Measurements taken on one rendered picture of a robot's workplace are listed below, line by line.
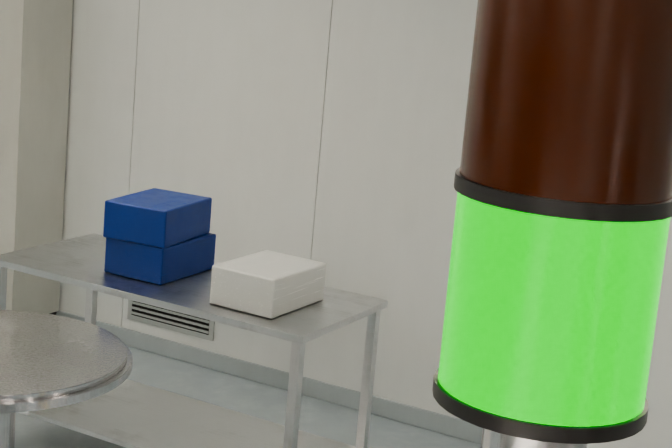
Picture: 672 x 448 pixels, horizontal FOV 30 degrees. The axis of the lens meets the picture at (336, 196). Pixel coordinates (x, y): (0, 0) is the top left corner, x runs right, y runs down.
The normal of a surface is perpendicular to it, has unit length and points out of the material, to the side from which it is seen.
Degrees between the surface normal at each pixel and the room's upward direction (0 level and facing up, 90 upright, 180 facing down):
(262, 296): 90
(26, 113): 90
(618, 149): 90
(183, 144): 90
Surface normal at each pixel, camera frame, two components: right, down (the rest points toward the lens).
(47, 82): 0.87, 0.16
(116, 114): -0.49, 0.12
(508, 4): -0.79, 0.05
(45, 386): 0.08, -0.98
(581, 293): 0.04, 0.19
